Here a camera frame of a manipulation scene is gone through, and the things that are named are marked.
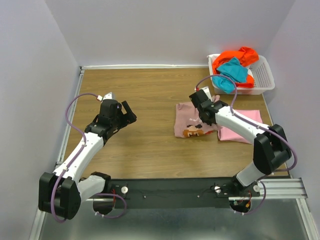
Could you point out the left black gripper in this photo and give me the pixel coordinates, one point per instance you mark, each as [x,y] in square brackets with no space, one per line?
[127,118]

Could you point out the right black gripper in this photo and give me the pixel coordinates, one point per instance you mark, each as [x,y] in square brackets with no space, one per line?
[206,121]

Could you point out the dusty pink t shirt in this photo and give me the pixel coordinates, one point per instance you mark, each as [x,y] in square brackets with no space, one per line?
[188,123]

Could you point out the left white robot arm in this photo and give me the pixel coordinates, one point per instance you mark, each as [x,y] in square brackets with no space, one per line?
[61,192]

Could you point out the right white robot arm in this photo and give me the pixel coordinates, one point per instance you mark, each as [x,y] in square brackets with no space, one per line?
[270,145]

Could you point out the folded bright pink t shirt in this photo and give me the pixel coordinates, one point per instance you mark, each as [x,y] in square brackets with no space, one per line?
[240,126]

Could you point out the teal t shirt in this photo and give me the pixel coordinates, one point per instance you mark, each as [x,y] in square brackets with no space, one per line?
[233,70]

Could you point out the white plastic laundry basket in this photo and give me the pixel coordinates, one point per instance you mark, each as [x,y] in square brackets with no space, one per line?
[259,70]

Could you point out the orange t shirt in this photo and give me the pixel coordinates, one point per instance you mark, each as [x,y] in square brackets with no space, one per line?
[246,57]

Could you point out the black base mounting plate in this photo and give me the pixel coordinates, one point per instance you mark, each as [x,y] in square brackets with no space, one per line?
[165,193]

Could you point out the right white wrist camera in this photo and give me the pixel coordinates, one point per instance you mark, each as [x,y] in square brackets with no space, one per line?
[207,92]

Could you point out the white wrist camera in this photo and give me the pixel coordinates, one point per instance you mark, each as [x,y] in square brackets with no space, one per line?
[207,92]
[109,97]

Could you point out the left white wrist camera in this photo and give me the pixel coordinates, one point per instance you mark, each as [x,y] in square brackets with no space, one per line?
[109,97]

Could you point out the aluminium frame rail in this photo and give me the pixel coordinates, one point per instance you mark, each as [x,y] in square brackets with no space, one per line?
[149,149]

